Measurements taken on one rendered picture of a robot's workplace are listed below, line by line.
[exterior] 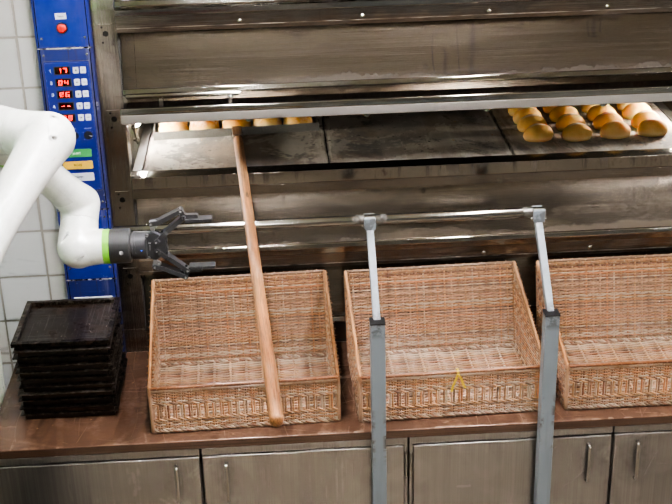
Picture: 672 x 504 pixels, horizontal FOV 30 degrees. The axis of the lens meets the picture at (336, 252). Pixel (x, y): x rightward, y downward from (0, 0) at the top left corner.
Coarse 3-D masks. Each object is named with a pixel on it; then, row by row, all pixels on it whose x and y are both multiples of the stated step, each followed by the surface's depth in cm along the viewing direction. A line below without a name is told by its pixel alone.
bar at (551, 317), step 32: (160, 224) 350; (192, 224) 350; (224, 224) 351; (256, 224) 351; (288, 224) 351; (320, 224) 352; (352, 224) 353; (544, 256) 351; (544, 288) 348; (384, 320) 342; (544, 320) 344; (384, 352) 344; (544, 352) 347; (384, 384) 348; (544, 384) 352; (384, 416) 353; (544, 416) 356; (384, 448) 357; (544, 448) 360; (384, 480) 362; (544, 480) 365
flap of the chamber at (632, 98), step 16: (592, 96) 366; (608, 96) 366; (624, 96) 366; (640, 96) 366; (656, 96) 367; (208, 112) 361; (224, 112) 361; (240, 112) 361; (256, 112) 361; (272, 112) 362; (288, 112) 362; (304, 112) 362; (320, 112) 362; (336, 112) 363; (352, 112) 363; (368, 112) 363; (384, 112) 363; (400, 112) 364
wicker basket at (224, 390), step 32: (160, 288) 393; (192, 288) 394; (224, 288) 395; (288, 288) 397; (320, 288) 397; (160, 320) 395; (192, 320) 396; (256, 320) 397; (288, 320) 398; (320, 320) 399; (160, 352) 397; (224, 352) 398; (256, 352) 399; (288, 352) 400; (320, 352) 401; (192, 384) 386; (224, 384) 357; (256, 384) 358; (288, 384) 359; (320, 384) 360; (160, 416) 360; (192, 416) 361; (224, 416) 361; (256, 416) 362; (288, 416) 363; (320, 416) 365
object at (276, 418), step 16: (240, 144) 399; (240, 160) 386; (240, 176) 374; (240, 192) 365; (256, 240) 332; (256, 256) 322; (256, 272) 314; (256, 288) 306; (256, 304) 299; (272, 352) 277; (272, 368) 270; (272, 384) 264; (272, 400) 258; (272, 416) 253
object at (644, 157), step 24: (216, 168) 389; (264, 168) 388; (288, 168) 387; (312, 168) 386; (336, 168) 386; (360, 168) 386; (384, 168) 386; (408, 168) 387; (432, 168) 387; (456, 168) 388; (480, 168) 388; (504, 168) 389; (528, 168) 389; (552, 168) 390; (576, 168) 390; (600, 168) 390
